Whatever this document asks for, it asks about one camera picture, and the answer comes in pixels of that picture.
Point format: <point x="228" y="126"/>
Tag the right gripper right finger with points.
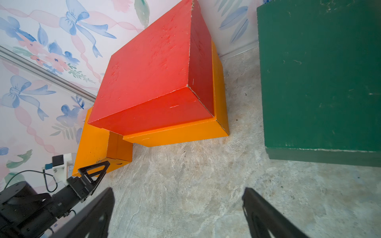
<point x="264" y="220"/>

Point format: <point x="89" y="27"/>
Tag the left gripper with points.
<point x="79" y="188"/>

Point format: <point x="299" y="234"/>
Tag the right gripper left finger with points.
<point x="92" y="221"/>

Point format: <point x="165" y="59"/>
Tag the orange shoebox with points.
<point x="100" y="145"/>
<point x="215" y="127"/>

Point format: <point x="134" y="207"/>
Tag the red shoebox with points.
<point x="161" y="78"/>

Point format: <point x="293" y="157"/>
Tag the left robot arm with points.
<point x="27" y="214"/>

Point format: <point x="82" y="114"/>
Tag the green shoebox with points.
<point x="321" y="81"/>

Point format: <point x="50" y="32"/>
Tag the left corner aluminium post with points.
<point x="27" y="65"/>

